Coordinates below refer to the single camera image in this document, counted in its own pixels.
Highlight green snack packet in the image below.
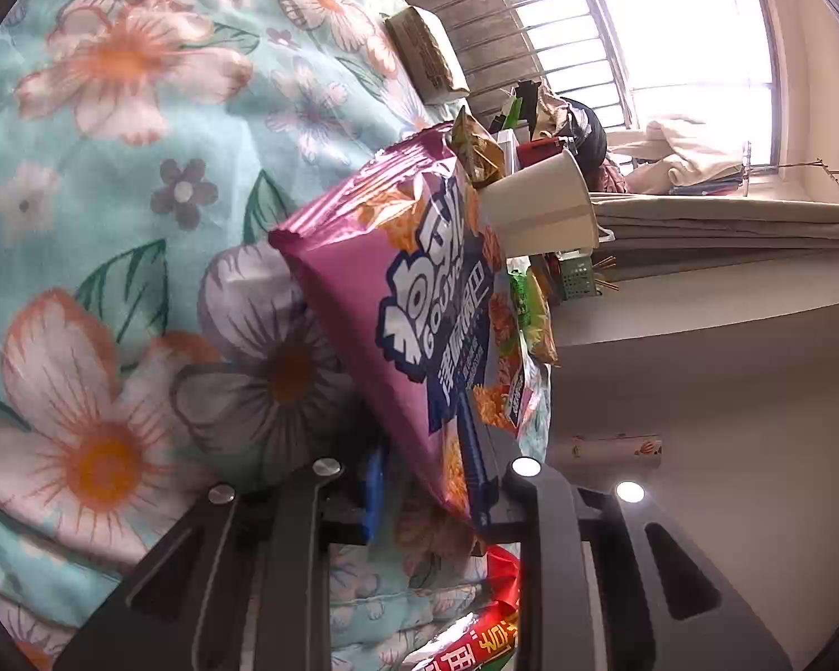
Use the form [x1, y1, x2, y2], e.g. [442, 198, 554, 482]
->
[507, 257, 560, 365]

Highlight olive snack packet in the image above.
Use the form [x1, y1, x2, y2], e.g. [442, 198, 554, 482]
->
[449, 106, 508, 190]

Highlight red container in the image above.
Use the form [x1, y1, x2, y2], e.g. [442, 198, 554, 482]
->
[516, 138, 560, 169]

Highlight rolled printed poster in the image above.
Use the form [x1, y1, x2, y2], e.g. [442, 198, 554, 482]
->
[566, 433, 665, 461]

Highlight black bag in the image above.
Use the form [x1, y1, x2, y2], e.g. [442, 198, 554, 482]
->
[552, 98, 609, 169]

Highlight red snack packet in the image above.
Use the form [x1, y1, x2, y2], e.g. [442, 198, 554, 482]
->
[402, 545, 522, 671]

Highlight folded white towels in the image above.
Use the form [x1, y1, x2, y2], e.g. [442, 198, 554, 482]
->
[622, 115, 749, 197]

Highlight pink purple snack packet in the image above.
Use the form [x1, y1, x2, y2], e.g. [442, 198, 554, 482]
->
[269, 122, 553, 528]

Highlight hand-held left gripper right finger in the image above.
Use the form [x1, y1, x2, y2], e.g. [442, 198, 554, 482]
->
[472, 429, 794, 671]

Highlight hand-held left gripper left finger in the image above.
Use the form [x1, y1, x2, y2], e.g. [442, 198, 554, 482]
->
[52, 447, 393, 671]

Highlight green plastic basket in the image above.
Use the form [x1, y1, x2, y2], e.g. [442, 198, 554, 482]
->
[555, 252, 595, 305]

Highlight floral light blue blanket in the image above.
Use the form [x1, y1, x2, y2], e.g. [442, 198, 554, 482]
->
[0, 0, 553, 671]

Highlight white paper cup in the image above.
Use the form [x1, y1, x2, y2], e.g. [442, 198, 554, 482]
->
[474, 147, 600, 259]

